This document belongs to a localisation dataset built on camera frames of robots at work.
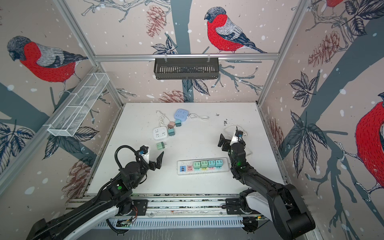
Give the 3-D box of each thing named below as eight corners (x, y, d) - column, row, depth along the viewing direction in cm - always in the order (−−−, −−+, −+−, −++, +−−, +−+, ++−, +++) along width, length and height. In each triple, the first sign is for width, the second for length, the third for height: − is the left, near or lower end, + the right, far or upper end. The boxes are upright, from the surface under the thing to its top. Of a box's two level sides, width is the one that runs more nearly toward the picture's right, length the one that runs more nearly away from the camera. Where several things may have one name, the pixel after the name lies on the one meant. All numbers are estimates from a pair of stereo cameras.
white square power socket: (152, 139, 101) (151, 137, 99) (154, 128, 107) (153, 126, 105) (166, 139, 101) (166, 137, 99) (168, 128, 107) (168, 126, 105)
